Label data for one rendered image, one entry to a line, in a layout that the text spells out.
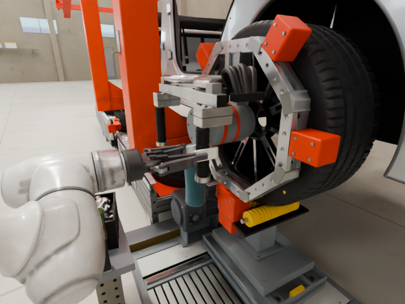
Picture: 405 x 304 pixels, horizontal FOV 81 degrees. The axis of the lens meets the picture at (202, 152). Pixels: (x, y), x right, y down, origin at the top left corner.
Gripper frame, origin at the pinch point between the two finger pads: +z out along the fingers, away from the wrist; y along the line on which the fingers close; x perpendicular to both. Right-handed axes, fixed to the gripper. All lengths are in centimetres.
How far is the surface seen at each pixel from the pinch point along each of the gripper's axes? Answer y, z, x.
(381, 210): -19, 165, -83
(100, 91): -253, 0, -8
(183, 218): -41, 11, -51
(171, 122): -62, 15, -7
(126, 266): -10.6, -21.7, -38.2
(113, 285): -30, -26, -64
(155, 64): -60, 8, 21
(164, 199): -70, 11, -56
